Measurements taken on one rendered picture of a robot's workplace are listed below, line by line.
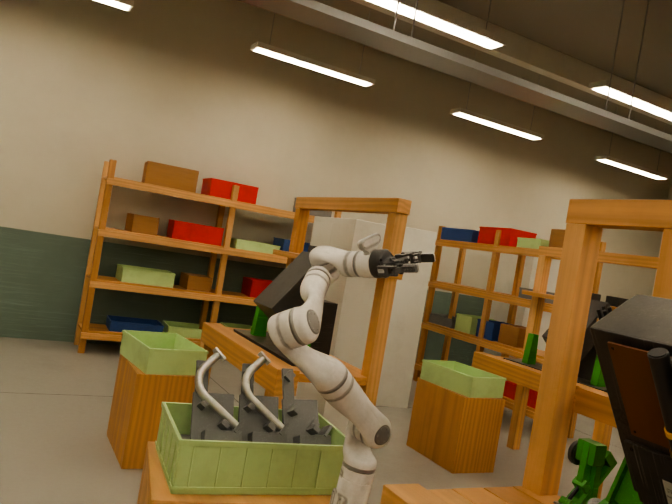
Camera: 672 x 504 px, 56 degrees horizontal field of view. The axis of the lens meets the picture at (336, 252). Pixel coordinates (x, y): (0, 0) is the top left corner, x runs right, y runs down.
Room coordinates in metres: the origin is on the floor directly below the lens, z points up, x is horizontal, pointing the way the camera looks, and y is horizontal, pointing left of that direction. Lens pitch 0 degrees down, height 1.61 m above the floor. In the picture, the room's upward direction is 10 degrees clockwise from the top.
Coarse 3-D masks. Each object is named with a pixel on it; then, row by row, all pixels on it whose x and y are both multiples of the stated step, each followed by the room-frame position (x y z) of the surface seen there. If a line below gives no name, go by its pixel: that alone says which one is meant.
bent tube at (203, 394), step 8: (216, 352) 2.30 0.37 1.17; (208, 360) 2.27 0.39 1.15; (216, 360) 2.28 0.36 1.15; (200, 368) 2.25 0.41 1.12; (208, 368) 2.26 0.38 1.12; (200, 376) 2.23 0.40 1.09; (200, 384) 2.22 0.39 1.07; (200, 392) 2.21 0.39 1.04; (208, 400) 2.21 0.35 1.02; (216, 408) 2.21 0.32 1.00; (224, 416) 2.21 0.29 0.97; (232, 424) 2.21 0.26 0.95
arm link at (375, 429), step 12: (348, 372) 1.58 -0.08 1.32; (348, 384) 1.56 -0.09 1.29; (324, 396) 1.57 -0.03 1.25; (336, 396) 1.56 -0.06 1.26; (348, 396) 1.57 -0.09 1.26; (360, 396) 1.60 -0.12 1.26; (336, 408) 1.59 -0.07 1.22; (348, 408) 1.59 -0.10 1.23; (360, 408) 1.60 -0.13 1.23; (372, 408) 1.64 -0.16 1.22; (360, 420) 1.62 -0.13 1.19; (372, 420) 1.64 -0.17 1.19; (384, 420) 1.67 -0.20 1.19; (360, 432) 1.64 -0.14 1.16; (372, 432) 1.64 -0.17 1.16; (384, 432) 1.67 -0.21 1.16; (372, 444) 1.66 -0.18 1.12; (384, 444) 1.68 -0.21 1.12
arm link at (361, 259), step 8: (360, 240) 1.61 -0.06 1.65; (368, 240) 1.63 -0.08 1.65; (376, 240) 1.66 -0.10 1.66; (360, 248) 1.61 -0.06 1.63; (368, 248) 1.63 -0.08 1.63; (376, 248) 1.66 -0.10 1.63; (360, 256) 1.64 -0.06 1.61; (368, 256) 1.63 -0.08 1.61; (360, 264) 1.64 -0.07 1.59; (368, 264) 1.62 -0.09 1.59; (360, 272) 1.64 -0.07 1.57; (368, 272) 1.63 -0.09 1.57
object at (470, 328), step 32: (448, 288) 8.41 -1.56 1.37; (512, 288) 8.04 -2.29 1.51; (448, 320) 8.48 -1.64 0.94; (480, 320) 7.88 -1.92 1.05; (512, 320) 7.99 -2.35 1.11; (448, 352) 9.04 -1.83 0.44; (512, 352) 7.24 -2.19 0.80; (544, 352) 7.36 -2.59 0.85; (512, 384) 7.29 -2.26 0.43; (576, 416) 6.98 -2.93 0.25
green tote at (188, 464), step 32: (320, 416) 2.48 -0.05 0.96; (160, 448) 2.19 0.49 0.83; (192, 448) 1.95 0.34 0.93; (224, 448) 1.99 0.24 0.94; (256, 448) 2.03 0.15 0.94; (288, 448) 2.07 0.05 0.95; (320, 448) 2.11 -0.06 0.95; (192, 480) 1.96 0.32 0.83; (224, 480) 2.00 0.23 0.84; (256, 480) 2.04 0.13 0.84; (288, 480) 2.08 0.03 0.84; (320, 480) 2.12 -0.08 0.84
